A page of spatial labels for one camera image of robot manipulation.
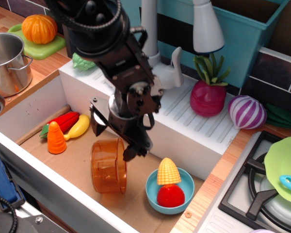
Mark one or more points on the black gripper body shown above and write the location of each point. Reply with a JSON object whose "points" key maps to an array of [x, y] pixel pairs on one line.
{"points": [[131, 129]]}

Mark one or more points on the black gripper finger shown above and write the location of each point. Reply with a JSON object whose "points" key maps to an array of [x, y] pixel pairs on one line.
{"points": [[131, 152], [98, 122]]}

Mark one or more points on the transparent orange plastic pot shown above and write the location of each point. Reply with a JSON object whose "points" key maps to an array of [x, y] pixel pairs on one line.
{"points": [[108, 168]]}

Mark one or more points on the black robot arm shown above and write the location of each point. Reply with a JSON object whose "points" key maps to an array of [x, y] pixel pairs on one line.
{"points": [[100, 31]]}

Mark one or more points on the white toy sink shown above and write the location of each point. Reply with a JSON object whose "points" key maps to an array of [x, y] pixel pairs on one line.
{"points": [[62, 183]]}

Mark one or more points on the stainless steel pot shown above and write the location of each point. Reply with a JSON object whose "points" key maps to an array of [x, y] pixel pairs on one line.
{"points": [[15, 71]]}

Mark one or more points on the yellow toy banana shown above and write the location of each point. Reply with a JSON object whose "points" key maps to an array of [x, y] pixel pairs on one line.
{"points": [[79, 128]]}

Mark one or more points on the red toy chili pepper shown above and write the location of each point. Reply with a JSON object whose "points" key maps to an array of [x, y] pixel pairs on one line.
{"points": [[65, 122]]}

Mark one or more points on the yellow toy corn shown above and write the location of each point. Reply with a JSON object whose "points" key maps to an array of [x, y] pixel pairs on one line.
{"points": [[168, 173]]}

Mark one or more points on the orange toy carrot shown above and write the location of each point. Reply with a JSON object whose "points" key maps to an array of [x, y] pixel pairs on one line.
{"points": [[55, 137]]}

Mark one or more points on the red toy tomato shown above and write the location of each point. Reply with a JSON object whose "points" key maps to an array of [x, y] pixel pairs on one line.
{"points": [[170, 195]]}

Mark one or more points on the light blue bowl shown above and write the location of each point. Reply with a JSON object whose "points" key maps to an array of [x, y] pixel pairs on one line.
{"points": [[187, 185]]}

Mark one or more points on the light green toy artichoke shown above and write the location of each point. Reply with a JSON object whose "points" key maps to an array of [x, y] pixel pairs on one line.
{"points": [[81, 64]]}

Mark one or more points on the magenta toy beet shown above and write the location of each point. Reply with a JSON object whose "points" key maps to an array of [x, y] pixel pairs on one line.
{"points": [[208, 94]]}

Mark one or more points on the green cutting board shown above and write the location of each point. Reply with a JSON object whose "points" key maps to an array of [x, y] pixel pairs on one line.
{"points": [[38, 51]]}

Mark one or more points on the blue clamp block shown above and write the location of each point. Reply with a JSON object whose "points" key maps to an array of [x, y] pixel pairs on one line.
{"points": [[9, 189]]}

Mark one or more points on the orange toy pumpkin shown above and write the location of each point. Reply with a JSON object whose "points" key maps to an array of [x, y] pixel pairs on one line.
{"points": [[40, 29]]}

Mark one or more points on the purple white toy onion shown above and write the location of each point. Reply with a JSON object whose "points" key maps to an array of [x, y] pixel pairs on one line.
{"points": [[246, 112]]}

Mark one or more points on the grey toy faucet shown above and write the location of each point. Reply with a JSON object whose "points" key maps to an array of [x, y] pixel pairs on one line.
{"points": [[207, 38]]}

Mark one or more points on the black stove grate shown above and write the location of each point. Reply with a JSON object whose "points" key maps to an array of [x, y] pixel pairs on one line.
{"points": [[251, 202]]}

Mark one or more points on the dark green felt leaf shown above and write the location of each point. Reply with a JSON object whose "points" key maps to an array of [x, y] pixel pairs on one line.
{"points": [[277, 116]]}

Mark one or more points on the light green plate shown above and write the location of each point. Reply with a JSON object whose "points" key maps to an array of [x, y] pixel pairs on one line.
{"points": [[277, 163]]}

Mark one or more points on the teal plastic bin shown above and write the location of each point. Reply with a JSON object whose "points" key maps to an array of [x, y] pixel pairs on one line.
{"points": [[247, 25]]}

